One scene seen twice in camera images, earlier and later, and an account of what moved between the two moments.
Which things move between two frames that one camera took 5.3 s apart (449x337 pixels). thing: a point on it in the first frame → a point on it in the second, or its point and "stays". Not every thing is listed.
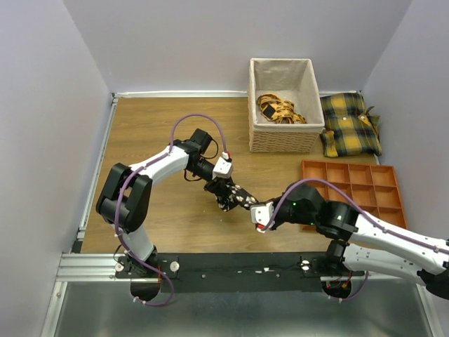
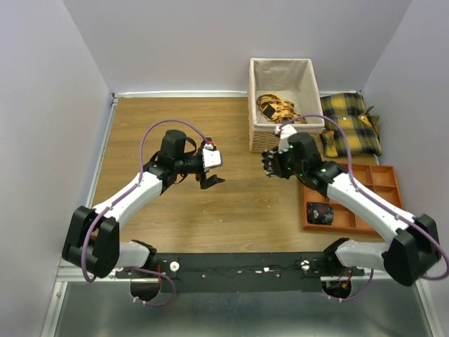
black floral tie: (233, 195) → (267, 157)
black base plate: (195, 272) stays
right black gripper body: (287, 213) → (286, 167)
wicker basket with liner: (291, 80) stays
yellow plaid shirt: (348, 128) stays
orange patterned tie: (278, 110) stays
